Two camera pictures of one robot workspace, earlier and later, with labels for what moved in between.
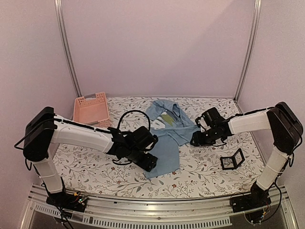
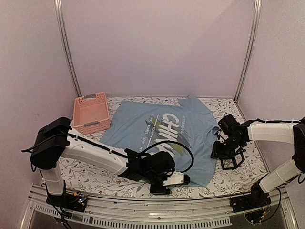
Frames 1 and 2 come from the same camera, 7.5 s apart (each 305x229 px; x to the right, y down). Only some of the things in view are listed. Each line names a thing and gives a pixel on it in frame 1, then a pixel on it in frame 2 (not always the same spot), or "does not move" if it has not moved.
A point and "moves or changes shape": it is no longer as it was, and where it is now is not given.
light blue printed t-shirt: (172, 129) moves or changes shape
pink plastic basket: (92, 109) does not move
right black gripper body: (208, 139) to (227, 150)
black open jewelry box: (232, 162) does not move
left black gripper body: (147, 165) to (156, 192)
